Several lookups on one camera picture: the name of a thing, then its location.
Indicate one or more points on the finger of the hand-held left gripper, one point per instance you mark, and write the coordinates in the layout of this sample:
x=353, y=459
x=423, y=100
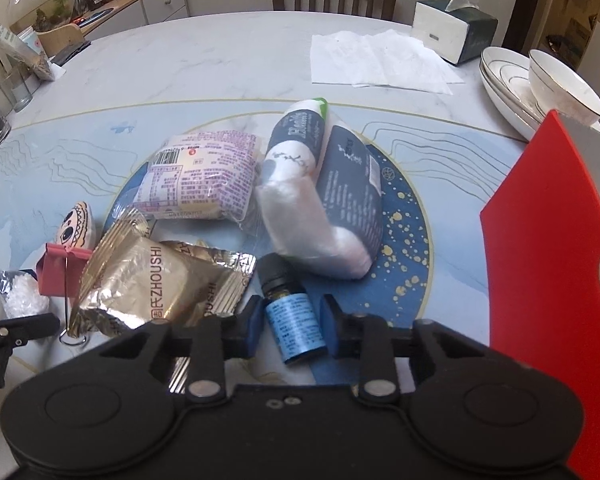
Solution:
x=25, y=327

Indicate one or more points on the clear bag white crystals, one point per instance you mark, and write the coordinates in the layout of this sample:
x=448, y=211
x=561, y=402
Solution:
x=20, y=296

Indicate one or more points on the small glass fish tank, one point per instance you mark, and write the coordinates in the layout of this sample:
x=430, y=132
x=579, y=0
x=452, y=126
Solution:
x=45, y=10

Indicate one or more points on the small bottle blue label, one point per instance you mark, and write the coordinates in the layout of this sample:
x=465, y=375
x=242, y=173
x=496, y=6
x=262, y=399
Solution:
x=294, y=322

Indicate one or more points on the pink binder clip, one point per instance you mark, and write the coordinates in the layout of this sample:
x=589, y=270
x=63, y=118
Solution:
x=55, y=270

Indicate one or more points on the white sideboard wooden top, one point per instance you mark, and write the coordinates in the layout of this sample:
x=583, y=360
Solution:
x=165, y=2

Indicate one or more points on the dark green tissue box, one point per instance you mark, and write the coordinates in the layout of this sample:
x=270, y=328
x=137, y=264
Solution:
x=455, y=30

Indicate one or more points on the doll face pouch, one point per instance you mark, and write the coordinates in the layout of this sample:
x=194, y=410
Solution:
x=75, y=225

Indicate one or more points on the gold foil snack packet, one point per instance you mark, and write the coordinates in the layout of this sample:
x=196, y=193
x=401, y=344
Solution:
x=130, y=280
x=225, y=270

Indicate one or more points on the white bowl gold rim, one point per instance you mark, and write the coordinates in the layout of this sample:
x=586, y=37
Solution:
x=560, y=90

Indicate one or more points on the light wooden chair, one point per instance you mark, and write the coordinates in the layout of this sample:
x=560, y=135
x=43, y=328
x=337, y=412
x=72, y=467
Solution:
x=60, y=35

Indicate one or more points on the clear drinking glass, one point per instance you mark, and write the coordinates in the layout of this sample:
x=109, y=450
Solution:
x=16, y=87

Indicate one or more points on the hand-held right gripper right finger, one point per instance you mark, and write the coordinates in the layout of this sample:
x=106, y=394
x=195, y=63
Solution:
x=330, y=332

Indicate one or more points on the dark blue tissue packet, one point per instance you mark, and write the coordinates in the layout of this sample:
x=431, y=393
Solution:
x=350, y=185

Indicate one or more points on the red cardboard box white interior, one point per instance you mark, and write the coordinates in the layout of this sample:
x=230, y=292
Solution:
x=545, y=260

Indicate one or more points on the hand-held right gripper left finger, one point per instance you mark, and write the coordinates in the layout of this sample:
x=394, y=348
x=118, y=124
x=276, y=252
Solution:
x=252, y=327

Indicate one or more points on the white paper towel sheets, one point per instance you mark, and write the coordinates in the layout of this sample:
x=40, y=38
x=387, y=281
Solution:
x=380, y=60

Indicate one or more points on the clear packet pink print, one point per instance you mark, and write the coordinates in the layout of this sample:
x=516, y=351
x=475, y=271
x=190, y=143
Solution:
x=200, y=175

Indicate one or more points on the flat black object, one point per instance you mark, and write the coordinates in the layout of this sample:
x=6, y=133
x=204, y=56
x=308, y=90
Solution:
x=70, y=53

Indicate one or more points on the white tissue pack dark label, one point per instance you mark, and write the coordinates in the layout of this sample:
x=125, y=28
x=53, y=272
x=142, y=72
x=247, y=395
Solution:
x=292, y=160

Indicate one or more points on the clear bag green label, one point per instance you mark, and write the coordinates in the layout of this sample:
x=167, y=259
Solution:
x=25, y=55

